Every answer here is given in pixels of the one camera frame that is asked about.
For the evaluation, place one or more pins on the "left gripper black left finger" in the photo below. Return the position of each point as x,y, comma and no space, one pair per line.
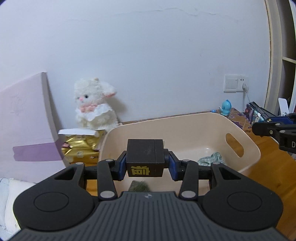
68,197

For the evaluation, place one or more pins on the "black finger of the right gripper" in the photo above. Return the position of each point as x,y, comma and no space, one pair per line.
286,119
271,129

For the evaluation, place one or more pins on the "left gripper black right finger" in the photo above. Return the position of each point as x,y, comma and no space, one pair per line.
227,197

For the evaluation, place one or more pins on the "green plaid cloth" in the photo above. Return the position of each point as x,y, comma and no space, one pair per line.
207,161

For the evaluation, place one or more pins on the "clear bag of dried herbs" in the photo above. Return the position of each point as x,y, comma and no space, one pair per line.
139,186

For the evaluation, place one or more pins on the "black box with gold character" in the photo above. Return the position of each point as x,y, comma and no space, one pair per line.
145,158

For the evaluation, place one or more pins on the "dark printed card pack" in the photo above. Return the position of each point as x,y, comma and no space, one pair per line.
254,113

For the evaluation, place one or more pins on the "purple patterned table mat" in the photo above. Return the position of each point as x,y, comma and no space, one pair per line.
240,120

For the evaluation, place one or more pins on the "blue bird figurine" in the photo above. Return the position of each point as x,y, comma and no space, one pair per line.
226,108

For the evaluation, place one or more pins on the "gold foil snack bag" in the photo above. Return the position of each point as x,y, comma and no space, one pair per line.
81,144

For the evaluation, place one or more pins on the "white bed pillow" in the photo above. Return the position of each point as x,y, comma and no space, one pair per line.
10,190

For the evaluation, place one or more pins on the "beige plastic storage basket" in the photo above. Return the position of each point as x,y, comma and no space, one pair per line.
189,137

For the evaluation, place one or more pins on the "pink and purple headboard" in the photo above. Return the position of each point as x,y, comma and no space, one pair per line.
30,146

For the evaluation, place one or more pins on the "white plush bunny toy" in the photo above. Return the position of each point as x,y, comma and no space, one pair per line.
92,110

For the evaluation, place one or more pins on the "white wall switch socket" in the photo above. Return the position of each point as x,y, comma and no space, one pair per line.
234,82

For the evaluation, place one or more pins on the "cream wooden shelf frame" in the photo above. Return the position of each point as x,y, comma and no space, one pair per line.
281,83

